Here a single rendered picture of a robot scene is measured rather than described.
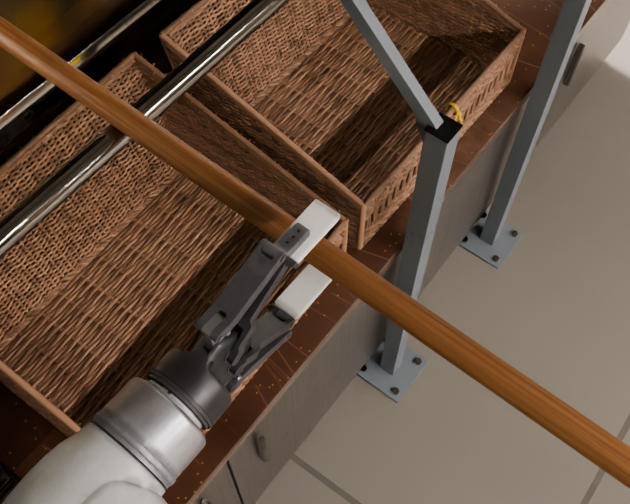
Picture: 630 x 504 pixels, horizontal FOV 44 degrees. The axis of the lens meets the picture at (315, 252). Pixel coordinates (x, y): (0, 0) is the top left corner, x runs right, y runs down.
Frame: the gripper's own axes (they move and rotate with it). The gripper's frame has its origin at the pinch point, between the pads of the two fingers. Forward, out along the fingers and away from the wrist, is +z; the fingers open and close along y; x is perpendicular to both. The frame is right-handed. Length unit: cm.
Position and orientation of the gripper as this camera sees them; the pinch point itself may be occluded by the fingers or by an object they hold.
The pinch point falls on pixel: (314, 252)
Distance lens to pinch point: 78.1
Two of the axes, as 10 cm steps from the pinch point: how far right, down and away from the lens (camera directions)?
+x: 7.8, 5.4, -3.1
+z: 6.2, -6.8, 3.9
